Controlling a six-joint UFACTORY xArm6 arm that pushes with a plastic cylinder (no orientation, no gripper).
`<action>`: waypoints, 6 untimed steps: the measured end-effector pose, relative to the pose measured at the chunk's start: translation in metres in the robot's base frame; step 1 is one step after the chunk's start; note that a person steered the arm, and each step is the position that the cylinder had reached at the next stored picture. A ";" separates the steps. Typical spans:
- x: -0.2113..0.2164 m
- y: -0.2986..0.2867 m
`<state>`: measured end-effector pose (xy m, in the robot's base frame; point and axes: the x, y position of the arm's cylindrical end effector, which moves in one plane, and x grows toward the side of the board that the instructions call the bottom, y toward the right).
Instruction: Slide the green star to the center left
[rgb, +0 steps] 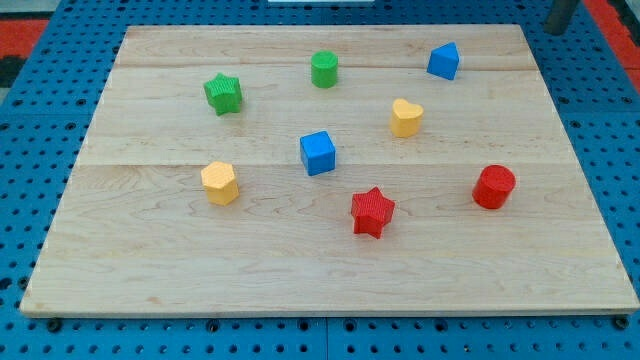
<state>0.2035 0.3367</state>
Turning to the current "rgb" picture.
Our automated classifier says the red star block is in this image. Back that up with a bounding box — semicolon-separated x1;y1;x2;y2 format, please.
350;187;395;239

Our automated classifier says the green star block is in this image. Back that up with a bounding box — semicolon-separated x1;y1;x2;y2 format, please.
203;73;243;116

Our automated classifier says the wooden board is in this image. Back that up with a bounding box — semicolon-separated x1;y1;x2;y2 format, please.
20;25;639;318

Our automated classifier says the blue cube block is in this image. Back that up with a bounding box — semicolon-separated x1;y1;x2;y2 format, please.
299;131;336;176

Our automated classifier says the yellow hexagon block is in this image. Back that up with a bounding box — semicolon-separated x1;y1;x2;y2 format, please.
201;161;239;206

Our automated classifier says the yellow heart block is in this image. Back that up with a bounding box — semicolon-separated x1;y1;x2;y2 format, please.
389;98;424;138

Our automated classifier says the green cylinder block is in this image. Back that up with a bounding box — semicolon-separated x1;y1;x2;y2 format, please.
311;50;339;89

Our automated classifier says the blue triangular prism block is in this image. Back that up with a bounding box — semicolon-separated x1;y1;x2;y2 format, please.
426;42;460;81

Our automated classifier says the red cylinder block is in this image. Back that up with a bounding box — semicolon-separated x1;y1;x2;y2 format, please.
472;164;516;210

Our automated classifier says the dark grey pole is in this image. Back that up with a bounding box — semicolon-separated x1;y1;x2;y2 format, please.
543;0;580;36

